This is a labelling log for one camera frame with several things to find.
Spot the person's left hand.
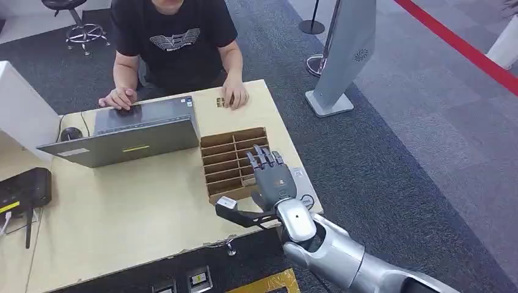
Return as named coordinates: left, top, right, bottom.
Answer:
left=221, top=78, right=250, bottom=110

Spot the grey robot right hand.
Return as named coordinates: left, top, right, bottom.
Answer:
left=246, top=145, right=297, bottom=211

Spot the person's right hand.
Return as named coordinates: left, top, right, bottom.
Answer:
left=98, top=87, right=139, bottom=111

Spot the grey card reader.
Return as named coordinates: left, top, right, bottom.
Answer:
left=289, top=166, right=324, bottom=211

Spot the grey laptop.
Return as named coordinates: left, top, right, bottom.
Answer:
left=36, top=95, right=202, bottom=169

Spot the wooden slotted card box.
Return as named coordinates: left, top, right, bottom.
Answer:
left=199, top=126, right=271, bottom=206

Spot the black computer mouse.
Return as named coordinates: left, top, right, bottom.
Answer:
left=59, top=126, right=84, bottom=142

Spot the person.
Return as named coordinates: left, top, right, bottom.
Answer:
left=98, top=0, right=250, bottom=112

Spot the black stool with chrome base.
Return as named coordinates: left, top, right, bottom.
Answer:
left=42, top=0, right=111, bottom=57

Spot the metal hook at desk edge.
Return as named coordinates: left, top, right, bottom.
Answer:
left=204, top=235, right=238, bottom=257

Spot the yellow floor tape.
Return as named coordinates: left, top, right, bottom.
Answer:
left=226, top=268, right=301, bottom=293

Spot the pale wooden desk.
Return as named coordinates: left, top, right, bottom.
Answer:
left=0, top=79, right=324, bottom=293

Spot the grey kiosk stand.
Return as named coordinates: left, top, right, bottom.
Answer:
left=304, top=0, right=377, bottom=118

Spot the large floor socket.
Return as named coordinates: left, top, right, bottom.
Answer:
left=186, top=265, right=214, bottom=293

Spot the black router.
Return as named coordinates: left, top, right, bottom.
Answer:
left=0, top=167, right=53, bottom=219

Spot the small floor socket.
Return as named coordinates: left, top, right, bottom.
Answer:
left=151, top=280, right=178, bottom=293

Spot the white planter pot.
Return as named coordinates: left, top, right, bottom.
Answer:
left=485, top=14, right=518, bottom=70

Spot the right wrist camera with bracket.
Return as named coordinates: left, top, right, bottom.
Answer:
left=214, top=196, right=280, bottom=231

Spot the chrome stanchion post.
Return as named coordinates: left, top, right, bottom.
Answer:
left=304, top=0, right=343, bottom=78

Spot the black stanchion post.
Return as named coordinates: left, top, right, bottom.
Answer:
left=298, top=0, right=326, bottom=35

